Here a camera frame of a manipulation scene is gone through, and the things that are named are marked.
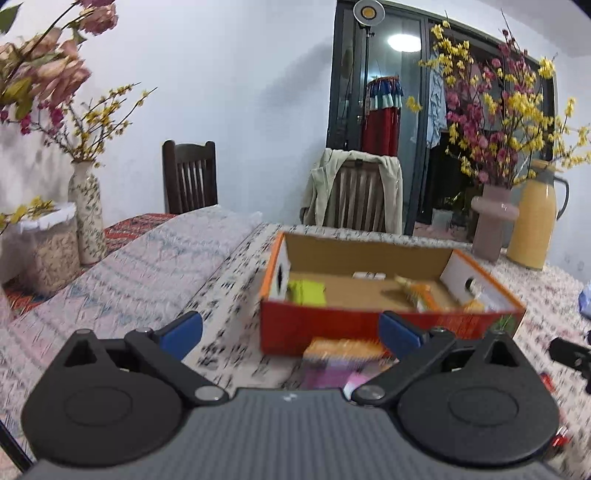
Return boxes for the clear container with white lid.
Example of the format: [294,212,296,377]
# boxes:
[0,202,81,296]

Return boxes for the red and blue hanging dress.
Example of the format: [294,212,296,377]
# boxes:
[361,76,404,155]

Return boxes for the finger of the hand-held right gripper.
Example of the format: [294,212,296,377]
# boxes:
[549,337,591,394]

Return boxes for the yellow-green snack packet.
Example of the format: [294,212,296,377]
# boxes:
[287,279,328,306]

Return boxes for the pink vase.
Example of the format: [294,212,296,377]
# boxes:
[470,185,520,263]

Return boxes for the orange and purple snack packet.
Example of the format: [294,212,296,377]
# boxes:
[300,338,398,391]

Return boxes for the dark wooden chair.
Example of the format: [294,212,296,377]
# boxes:
[161,140,218,215]

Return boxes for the chair with beige jacket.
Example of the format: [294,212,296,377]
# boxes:
[302,148,403,235]

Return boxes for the red patterned cloth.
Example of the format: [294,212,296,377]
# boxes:
[0,212,178,319]

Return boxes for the yellow blossom branches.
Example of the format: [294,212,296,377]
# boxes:
[44,83,158,164]

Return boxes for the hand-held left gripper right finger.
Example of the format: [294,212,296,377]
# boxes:
[350,311,525,407]

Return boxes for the yellow flower sprig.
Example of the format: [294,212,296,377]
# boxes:
[0,198,56,236]

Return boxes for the studio light on stand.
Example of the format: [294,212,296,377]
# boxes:
[353,0,384,153]

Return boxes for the pale zigzag patterned blanket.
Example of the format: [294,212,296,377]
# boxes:
[0,205,264,407]

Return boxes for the orange cardboard box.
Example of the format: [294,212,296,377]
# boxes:
[259,231,527,356]

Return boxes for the wooden chair with slatted back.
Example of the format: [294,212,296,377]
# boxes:
[323,159,398,232]

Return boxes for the floral patterned ceramic vase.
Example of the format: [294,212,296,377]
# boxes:
[68,161,108,266]

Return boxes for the dried pink roses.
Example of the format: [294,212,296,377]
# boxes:
[0,0,121,134]

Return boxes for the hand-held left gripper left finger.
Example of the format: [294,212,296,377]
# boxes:
[60,311,229,408]

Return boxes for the yellow thermos jug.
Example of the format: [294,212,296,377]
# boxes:
[506,159,571,271]

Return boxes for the pale blue hanging shirt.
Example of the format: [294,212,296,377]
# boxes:
[427,65,448,148]

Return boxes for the dark framed glass door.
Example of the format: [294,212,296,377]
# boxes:
[325,0,559,241]

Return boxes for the pink and yellow flower bouquet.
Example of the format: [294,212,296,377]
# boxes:
[406,11,591,190]

